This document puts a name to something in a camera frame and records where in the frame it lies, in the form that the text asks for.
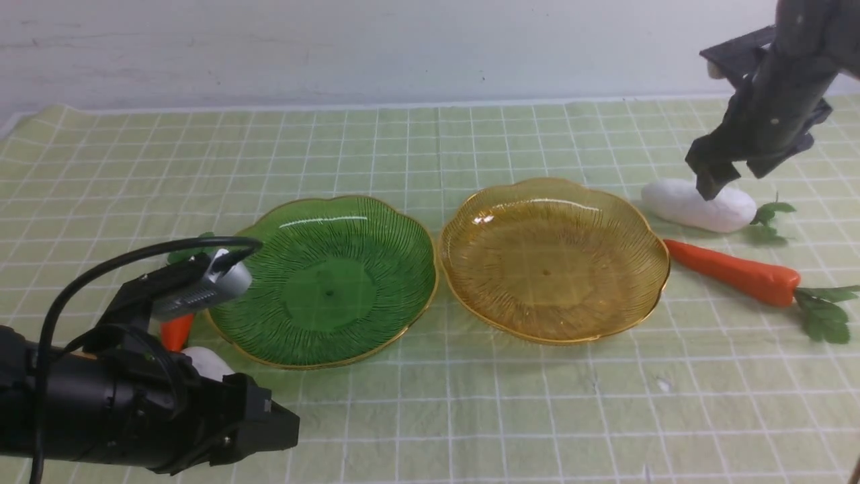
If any white toy radish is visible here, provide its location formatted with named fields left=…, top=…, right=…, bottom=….
left=641, top=178, right=796, bottom=240
left=181, top=346, right=234, bottom=382

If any amber ribbed plastic plate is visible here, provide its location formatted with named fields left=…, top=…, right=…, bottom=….
left=437, top=177, right=672, bottom=346

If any orange toy carrot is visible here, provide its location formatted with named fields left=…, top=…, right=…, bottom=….
left=160, top=247, right=213, bottom=352
left=664, top=239, right=859, bottom=344

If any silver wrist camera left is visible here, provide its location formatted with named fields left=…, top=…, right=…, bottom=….
left=153, top=248, right=253, bottom=322

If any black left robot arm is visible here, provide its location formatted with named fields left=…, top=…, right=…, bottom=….
left=2, top=327, right=300, bottom=475

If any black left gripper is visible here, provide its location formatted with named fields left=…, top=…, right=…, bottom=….
left=81, top=325, right=300, bottom=475

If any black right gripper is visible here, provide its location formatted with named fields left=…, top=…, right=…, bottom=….
left=685, top=1, right=859, bottom=201

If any green ribbed plastic plate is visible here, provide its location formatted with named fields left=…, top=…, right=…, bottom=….
left=205, top=195, right=439, bottom=370

